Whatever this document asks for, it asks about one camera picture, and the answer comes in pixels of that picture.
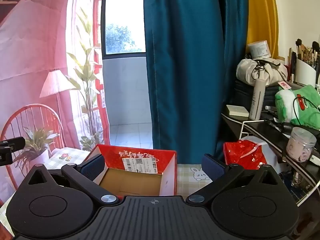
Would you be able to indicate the red cardboard box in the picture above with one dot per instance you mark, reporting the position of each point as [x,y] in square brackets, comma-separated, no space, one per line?
[140,157]

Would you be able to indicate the yellow curtain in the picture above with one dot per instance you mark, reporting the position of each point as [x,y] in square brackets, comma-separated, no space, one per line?
[262,12]

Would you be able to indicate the black case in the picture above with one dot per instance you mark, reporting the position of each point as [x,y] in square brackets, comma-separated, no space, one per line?
[242,97]

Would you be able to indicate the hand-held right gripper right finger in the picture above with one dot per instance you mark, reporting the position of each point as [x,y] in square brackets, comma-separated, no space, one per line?
[212,167]

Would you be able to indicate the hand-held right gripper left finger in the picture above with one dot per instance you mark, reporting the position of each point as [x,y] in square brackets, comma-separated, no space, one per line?
[92,167]

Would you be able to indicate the red plastic bag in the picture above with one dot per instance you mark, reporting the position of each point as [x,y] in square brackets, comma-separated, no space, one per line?
[240,155]

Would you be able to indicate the green plush toy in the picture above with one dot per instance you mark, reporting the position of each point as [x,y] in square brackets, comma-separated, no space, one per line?
[310,115]

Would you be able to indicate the white spray bottle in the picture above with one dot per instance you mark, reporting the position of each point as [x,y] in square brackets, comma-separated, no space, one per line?
[257,100]

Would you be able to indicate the teal curtain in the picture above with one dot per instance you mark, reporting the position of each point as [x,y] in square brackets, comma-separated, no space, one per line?
[187,67]

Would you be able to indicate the white brush holder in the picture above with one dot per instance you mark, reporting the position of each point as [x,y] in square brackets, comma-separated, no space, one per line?
[303,72]

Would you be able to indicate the clear plastic jar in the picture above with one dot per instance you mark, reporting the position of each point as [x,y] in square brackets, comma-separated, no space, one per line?
[300,147]

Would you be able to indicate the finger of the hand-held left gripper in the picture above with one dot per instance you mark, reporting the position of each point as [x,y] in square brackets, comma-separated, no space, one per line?
[17,143]

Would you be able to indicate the window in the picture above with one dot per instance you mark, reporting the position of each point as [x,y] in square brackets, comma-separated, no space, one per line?
[125,17]

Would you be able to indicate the pink tag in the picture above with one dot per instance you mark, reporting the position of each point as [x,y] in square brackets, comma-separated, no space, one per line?
[284,85]

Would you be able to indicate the small beige box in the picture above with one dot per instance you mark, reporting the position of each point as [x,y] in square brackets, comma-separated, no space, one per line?
[236,110]

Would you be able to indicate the white round tub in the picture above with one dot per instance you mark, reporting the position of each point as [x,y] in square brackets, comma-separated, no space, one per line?
[258,50]

